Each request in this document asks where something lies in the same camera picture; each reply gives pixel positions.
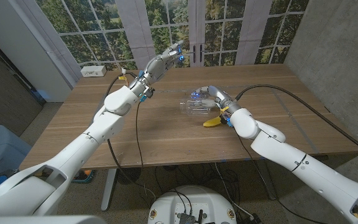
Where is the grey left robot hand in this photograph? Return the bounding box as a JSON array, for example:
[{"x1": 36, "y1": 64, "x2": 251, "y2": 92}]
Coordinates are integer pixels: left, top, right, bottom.
[{"x1": 143, "y1": 39, "x2": 185, "y2": 85}]

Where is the white power strip box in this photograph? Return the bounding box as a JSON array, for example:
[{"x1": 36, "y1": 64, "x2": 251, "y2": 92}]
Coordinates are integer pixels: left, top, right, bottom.
[{"x1": 80, "y1": 65, "x2": 108, "y2": 78}]

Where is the teal basket with items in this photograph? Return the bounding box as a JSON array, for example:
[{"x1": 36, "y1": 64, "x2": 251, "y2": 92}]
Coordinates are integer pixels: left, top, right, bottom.
[{"x1": 72, "y1": 169, "x2": 94, "y2": 184}]

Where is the yellow toy banana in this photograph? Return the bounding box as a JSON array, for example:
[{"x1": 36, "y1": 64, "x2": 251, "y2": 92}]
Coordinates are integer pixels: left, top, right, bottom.
[{"x1": 203, "y1": 115, "x2": 225, "y2": 128}]

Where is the black round fan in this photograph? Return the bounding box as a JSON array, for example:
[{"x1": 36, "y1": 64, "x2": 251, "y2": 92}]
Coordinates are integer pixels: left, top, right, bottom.
[{"x1": 116, "y1": 167, "x2": 142, "y2": 186}]

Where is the blue plastic bin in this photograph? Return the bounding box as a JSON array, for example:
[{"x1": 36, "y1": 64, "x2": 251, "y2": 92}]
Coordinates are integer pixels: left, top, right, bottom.
[{"x1": 0, "y1": 124, "x2": 32, "y2": 180}]

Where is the white table leg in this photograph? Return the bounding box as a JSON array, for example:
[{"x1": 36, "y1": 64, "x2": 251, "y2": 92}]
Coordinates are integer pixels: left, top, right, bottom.
[{"x1": 100, "y1": 169, "x2": 117, "y2": 212}]

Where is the printed window backdrop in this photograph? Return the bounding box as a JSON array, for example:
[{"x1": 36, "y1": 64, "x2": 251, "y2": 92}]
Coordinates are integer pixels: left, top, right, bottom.
[{"x1": 35, "y1": 0, "x2": 310, "y2": 71}]

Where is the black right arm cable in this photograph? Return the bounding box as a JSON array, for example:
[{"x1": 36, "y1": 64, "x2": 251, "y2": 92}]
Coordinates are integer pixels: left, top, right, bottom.
[{"x1": 234, "y1": 84, "x2": 358, "y2": 161}]

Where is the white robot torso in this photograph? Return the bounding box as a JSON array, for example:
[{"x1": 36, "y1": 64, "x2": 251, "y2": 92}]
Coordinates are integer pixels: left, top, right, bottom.
[{"x1": 147, "y1": 185, "x2": 237, "y2": 224}]

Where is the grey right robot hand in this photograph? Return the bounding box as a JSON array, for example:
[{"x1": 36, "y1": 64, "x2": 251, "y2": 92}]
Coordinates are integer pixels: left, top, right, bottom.
[{"x1": 191, "y1": 85, "x2": 236, "y2": 110}]

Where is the grey table leg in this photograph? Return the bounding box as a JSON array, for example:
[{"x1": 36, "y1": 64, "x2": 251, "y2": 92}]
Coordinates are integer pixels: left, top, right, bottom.
[{"x1": 253, "y1": 160, "x2": 277, "y2": 200}]

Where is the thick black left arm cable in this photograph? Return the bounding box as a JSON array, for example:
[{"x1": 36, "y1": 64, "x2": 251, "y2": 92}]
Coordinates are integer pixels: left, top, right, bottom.
[{"x1": 104, "y1": 72, "x2": 157, "y2": 200}]

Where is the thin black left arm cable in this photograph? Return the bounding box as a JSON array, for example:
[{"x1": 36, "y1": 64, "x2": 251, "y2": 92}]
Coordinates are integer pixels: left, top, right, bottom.
[{"x1": 135, "y1": 101, "x2": 145, "y2": 169}]

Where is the clear plastic jar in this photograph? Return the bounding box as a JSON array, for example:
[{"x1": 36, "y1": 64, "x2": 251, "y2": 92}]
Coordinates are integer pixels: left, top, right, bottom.
[{"x1": 179, "y1": 96, "x2": 219, "y2": 116}]

